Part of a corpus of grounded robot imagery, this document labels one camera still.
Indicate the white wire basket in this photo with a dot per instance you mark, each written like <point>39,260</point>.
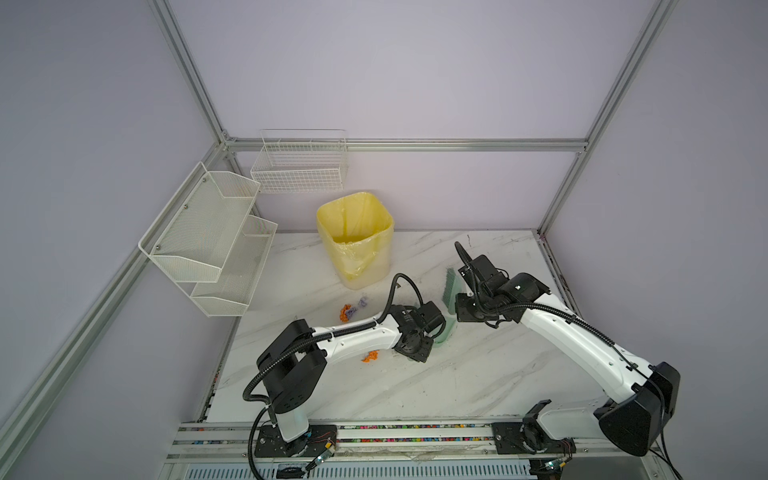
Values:
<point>301,161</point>

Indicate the white mesh two-tier shelf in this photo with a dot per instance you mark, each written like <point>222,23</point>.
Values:
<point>210,243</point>

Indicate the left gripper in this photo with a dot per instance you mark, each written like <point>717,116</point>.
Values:
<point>423,354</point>

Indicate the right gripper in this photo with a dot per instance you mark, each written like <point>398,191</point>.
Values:
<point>461,313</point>

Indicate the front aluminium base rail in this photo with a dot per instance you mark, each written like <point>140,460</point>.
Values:
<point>450,449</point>

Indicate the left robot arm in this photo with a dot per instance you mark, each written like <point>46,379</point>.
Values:
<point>292,365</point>

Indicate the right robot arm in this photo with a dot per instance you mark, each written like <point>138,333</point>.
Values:
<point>639,397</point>

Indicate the orange purple scrap near bin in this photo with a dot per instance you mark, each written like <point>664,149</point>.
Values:
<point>348,311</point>

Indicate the aluminium table edge rail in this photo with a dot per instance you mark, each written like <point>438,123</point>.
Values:
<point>564,288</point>

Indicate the aluminium frame corner post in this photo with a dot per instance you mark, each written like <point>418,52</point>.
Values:
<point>651,30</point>

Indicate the aluminium frame back beam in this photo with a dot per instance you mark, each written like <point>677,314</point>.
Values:
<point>422,145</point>

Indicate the green hand brush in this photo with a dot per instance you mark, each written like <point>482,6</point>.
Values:
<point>453,287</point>

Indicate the green plastic dustpan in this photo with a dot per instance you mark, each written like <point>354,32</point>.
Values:
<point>447,332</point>

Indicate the yellow lined trash bin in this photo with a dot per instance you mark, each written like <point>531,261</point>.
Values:
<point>357,232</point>

